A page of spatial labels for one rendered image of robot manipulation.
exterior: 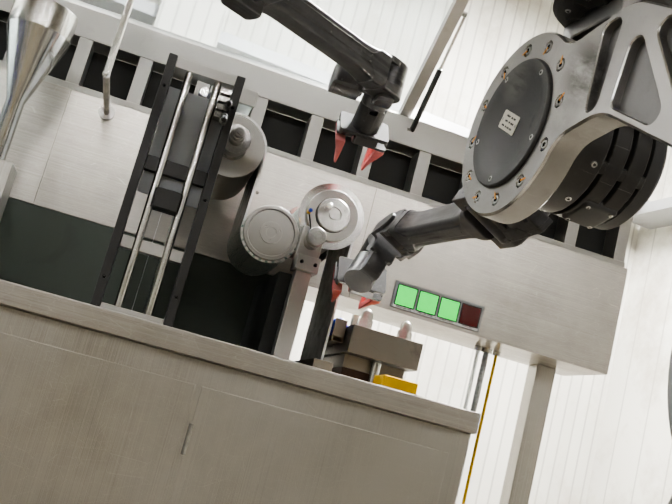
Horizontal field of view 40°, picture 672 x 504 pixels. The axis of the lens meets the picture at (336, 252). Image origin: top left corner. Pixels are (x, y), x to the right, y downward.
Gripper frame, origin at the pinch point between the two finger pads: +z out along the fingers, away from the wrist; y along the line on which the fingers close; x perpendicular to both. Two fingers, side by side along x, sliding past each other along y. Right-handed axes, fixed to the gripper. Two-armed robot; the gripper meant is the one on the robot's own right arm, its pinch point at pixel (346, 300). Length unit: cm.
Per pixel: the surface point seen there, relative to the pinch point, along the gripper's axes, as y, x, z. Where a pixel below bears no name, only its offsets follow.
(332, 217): -5.7, 19.5, -2.5
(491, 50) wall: 110, 314, 132
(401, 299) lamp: 23.5, 30.5, 30.1
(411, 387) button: 12.0, -21.9, -6.9
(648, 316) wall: 228, 204, 187
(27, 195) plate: -72, 31, 31
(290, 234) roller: -13.3, 15.6, 2.3
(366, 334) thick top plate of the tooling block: 7.2, -1.2, 7.5
